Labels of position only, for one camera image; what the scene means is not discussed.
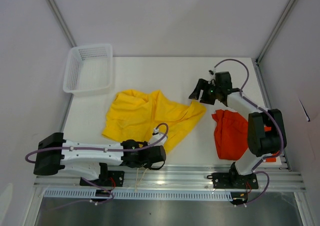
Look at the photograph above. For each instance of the slotted cable duct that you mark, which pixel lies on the slotted cable duct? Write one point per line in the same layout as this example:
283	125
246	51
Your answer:
207	195

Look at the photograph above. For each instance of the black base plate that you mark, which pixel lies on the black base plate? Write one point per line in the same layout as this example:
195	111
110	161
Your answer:
109	178
223	180

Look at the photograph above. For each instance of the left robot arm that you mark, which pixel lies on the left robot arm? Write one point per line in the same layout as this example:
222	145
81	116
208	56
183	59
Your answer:
90	161

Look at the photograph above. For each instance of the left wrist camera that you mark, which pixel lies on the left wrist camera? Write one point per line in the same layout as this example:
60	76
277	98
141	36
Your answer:
158	138

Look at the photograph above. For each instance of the left aluminium frame post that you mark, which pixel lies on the left aluminium frame post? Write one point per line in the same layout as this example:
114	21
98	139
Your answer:
61	22

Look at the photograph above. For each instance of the right aluminium frame post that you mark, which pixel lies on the right aluminium frame post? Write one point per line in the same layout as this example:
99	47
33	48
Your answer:
289	7

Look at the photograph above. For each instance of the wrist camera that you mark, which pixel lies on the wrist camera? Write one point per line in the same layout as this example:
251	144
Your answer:
212	75
158	138

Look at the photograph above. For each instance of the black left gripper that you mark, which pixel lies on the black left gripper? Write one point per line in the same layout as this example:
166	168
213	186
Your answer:
145	144

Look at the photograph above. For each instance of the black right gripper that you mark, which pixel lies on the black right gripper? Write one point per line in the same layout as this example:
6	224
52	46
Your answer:
201	84

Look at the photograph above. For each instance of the yellow shorts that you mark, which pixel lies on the yellow shorts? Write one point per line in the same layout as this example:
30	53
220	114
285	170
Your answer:
134	115

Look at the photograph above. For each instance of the orange shorts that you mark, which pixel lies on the orange shorts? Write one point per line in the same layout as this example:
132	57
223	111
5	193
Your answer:
230	134

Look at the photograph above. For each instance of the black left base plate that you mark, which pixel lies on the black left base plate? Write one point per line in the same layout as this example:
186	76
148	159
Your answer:
109	178

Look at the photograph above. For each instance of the aluminium mounting rail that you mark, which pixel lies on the aluminium mounting rail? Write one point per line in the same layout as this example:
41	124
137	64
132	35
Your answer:
175	177

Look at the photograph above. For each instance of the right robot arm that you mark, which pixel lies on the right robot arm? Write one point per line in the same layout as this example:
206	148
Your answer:
265	137

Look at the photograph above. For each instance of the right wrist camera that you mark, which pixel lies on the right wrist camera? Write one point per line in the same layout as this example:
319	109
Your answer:
212	75

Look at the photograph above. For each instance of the white plastic basket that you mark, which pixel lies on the white plastic basket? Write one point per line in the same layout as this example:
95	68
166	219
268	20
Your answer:
89	70

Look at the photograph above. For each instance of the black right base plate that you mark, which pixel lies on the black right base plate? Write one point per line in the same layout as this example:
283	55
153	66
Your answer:
223	180

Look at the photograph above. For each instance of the aluminium frame post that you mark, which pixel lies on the aluminium frame post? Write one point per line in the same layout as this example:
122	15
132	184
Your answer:
61	22
289	7

